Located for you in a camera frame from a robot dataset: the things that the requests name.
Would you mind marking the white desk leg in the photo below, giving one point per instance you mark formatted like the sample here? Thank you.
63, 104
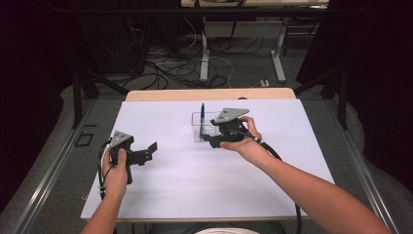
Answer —
204, 65
278, 65

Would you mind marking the blue pen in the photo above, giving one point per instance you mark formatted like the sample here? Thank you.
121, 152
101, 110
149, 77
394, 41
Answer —
202, 117

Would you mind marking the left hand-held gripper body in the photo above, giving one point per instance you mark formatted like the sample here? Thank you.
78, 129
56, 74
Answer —
121, 141

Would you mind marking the person's left hand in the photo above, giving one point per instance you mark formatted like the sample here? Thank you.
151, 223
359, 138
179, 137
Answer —
115, 178

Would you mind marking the person's white shirt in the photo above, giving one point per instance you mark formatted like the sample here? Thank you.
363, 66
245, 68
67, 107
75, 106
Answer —
227, 231

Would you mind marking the black metal stand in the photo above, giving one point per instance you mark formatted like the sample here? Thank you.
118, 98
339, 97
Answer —
77, 104
342, 104

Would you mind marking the aluminium floor rail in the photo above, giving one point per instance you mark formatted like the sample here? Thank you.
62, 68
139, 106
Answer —
48, 182
367, 175

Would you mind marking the white sheet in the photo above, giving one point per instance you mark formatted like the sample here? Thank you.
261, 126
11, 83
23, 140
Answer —
195, 185

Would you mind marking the clear plastic organizer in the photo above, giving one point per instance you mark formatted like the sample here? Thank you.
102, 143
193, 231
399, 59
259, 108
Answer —
196, 130

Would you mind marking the person's right hand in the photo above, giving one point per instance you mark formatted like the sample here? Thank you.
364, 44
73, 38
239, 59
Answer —
251, 149

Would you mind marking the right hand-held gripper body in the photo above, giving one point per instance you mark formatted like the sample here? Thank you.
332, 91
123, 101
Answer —
232, 130

